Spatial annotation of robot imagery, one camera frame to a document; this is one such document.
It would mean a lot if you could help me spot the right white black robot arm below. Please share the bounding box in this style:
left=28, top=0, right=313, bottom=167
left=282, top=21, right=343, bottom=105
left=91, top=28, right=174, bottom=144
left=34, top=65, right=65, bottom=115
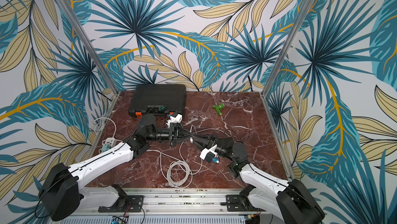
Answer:
left=191, top=135, right=325, bottom=224

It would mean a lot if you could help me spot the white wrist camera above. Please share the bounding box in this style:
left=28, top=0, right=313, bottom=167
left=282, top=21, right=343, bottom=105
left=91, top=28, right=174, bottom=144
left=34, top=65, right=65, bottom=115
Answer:
left=167, top=112, right=183, bottom=124
left=200, top=144, right=219, bottom=164

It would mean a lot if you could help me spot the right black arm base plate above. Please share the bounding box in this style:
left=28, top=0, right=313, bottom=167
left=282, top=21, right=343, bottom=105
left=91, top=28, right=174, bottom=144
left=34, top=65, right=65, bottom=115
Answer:
left=220, top=195, right=264, bottom=212

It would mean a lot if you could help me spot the green plug adapter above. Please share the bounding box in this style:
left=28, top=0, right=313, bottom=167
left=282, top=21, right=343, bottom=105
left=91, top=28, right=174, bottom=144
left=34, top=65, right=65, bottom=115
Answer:
left=101, top=143, right=112, bottom=152

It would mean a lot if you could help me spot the white charging cable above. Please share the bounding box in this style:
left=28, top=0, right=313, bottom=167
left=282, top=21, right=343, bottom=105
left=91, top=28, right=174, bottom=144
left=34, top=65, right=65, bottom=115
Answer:
left=145, top=124, right=232, bottom=189

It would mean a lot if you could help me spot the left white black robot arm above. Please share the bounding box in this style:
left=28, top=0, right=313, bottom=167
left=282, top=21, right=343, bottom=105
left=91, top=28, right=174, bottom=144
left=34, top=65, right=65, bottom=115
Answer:
left=38, top=113, right=191, bottom=222

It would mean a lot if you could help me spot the white power strip cord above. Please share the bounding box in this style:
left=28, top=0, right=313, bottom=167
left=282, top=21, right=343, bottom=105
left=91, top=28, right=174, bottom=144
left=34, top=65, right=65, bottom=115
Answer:
left=92, top=117, right=125, bottom=144

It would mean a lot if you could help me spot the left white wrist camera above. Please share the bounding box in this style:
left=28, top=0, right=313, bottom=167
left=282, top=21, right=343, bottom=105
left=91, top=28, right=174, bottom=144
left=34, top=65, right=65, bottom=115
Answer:
left=167, top=112, right=183, bottom=124

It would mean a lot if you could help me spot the black plastic tool case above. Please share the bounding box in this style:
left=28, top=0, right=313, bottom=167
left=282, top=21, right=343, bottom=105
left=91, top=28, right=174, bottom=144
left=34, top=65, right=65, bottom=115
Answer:
left=128, top=84, right=186, bottom=118

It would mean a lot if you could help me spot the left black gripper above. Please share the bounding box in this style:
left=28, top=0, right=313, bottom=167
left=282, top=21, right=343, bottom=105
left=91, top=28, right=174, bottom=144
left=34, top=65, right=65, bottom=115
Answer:
left=146, top=122, right=194, bottom=147

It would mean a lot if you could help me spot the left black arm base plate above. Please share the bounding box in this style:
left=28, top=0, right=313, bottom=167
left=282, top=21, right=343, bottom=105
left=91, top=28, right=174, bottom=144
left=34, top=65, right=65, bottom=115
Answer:
left=98, top=195, right=144, bottom=213

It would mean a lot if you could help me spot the green toy drill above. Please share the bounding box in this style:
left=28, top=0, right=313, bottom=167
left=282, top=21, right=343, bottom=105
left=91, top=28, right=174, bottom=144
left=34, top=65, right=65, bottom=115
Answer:
left=212, top=103, right=225, bottom=116

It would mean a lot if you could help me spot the aluminium front rail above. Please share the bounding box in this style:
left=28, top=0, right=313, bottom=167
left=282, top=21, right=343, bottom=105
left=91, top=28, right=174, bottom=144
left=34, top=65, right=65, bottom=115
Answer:
left=70, top=187, right=255, bottom=216

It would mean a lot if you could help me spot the white power strip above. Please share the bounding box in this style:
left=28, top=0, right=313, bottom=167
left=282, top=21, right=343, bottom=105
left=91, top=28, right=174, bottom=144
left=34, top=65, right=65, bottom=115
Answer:
left=99, top=137, right=116, bottom=154

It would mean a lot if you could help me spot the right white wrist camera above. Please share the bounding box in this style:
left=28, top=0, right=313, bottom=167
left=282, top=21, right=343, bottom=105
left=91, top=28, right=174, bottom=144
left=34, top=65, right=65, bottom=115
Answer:
left=200, top=144, right=219, bottom=164

